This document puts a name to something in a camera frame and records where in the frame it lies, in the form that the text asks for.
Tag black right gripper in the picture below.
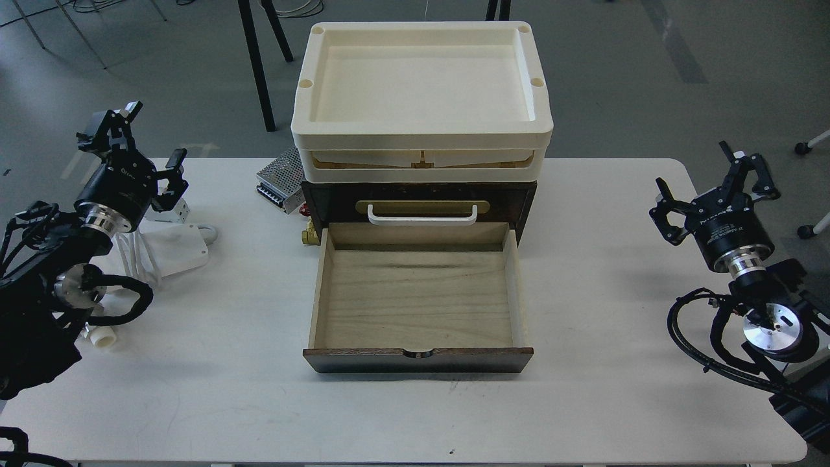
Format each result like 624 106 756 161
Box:
649 141 781 272

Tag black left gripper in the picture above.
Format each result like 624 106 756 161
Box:
75 101 189 232

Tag white charger with cable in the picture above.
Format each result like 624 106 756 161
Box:
112 217 219 289

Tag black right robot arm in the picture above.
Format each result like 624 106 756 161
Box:
649 141 829 454

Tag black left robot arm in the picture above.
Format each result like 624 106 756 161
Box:
1 101 189 401

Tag dark wooden cabinet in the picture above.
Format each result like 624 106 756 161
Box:
302 181 538 239

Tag white red circuit breaker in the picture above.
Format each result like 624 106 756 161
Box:
145 198 190 224

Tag office chair wheel base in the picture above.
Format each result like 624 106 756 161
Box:
794 128 830 240

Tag metal mesh power supply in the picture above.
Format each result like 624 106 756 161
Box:
257 146 305 215

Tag cream plastic tray lower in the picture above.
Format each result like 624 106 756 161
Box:
300 148 545 184

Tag cream plastic tray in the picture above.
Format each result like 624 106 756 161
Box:
300 148 545 184
291 21 554 151

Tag black table leg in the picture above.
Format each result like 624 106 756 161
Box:
237 1 294 132
485 0 511 21

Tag brass fitting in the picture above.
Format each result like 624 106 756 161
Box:
300 217 321 246

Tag metal white pipe valve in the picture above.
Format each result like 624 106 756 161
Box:
75 321 118 349

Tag cream plastic tray top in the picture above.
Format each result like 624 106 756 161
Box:
291 21 554 151

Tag black table leg right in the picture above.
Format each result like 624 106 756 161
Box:
485 0 511 21

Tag open wooden drawer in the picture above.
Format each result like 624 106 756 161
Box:
303 222 534 373

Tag white drawer handle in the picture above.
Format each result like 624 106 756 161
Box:
367 204 479 226

